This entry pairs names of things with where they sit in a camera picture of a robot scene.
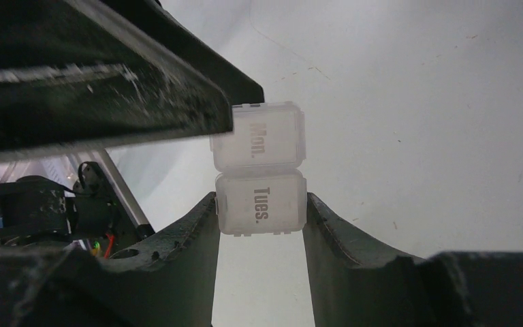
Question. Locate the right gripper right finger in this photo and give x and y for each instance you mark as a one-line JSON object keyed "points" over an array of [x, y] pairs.
{"points": [[358, 280]]}

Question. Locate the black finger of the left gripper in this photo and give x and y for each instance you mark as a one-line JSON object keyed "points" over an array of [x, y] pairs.
{"points": [[81, 75]]}

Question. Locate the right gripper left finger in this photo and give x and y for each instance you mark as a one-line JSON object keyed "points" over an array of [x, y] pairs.
{"points": [[167, 279]]}

